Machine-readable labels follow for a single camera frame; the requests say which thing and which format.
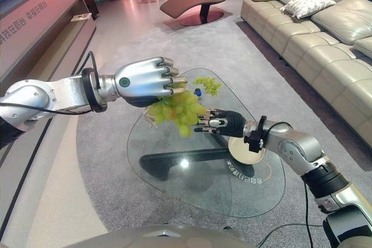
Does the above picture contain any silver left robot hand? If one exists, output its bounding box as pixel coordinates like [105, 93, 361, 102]
[100, 56, 189, 109]

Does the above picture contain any black left wrist clamp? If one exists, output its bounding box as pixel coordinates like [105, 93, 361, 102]
[80, 67, 106, 113]

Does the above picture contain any beige leather sofa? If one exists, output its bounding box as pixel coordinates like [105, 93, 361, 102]
[240, 0, 372, 142]

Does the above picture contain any small card on cabinet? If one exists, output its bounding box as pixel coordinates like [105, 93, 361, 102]
[70, 13, 91, 23]

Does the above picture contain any small green grape bunch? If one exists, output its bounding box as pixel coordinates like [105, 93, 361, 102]
[192, 76, 223, 98]

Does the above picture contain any round cream plate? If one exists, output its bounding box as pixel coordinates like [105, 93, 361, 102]
[228, 136, 268, 166]

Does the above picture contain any glass coffee table top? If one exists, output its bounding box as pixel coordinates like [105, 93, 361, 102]
[126, 67, 287, 218]

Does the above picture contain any black coffee table base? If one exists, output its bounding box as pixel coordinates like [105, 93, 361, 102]
[139, 131, 256, 182]

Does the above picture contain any black wrist clamp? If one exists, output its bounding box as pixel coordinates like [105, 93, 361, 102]
[243, 115, 269, 153]
[80, 67, 106, 113]

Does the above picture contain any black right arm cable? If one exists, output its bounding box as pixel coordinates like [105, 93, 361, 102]
[257, 121, 328, 248]

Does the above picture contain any large green grape bunch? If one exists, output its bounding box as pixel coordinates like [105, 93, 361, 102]
[144, 90, 209, 138]

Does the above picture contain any black right wrist clamp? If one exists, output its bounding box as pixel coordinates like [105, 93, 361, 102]
[243, 115, 269, 153]

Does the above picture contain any right robot hand black cloth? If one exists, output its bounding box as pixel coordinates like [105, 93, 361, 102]
[193, 108, 248, 139]

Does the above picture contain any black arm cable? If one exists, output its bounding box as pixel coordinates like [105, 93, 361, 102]
[257, 121, 328, 248]
[0, 51, 101, 116]

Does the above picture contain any pink TV wall cabinet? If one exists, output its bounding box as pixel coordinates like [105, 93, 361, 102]
[0, 0, 97, 86]

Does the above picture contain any grey area rug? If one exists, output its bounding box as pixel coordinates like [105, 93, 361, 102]
[75, 0, 372, 231]

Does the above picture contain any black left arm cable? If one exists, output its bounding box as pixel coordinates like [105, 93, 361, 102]
[0, 51, 101, 116]

